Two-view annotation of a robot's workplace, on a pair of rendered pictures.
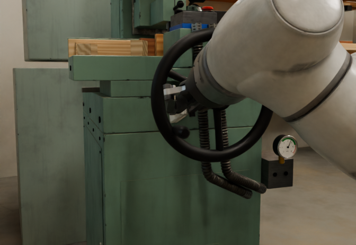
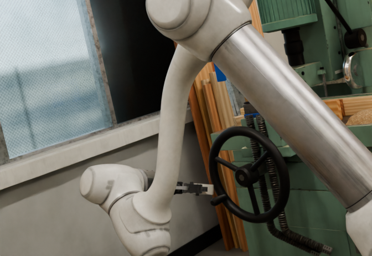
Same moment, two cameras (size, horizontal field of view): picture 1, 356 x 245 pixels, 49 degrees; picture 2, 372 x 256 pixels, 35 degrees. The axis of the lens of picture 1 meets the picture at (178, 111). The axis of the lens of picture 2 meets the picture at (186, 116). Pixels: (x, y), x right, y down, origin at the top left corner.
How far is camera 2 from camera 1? 156 cm
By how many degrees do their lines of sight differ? 65
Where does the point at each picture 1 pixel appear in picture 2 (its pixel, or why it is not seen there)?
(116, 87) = (236, 155)
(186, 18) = (246, 110)
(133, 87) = not seen: hidden behind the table
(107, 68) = (228, 142)
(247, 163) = (344, 225)
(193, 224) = not seen: outside the picture
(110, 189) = (247, 227)
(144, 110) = not seen: hidden behind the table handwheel
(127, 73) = (241, 144)
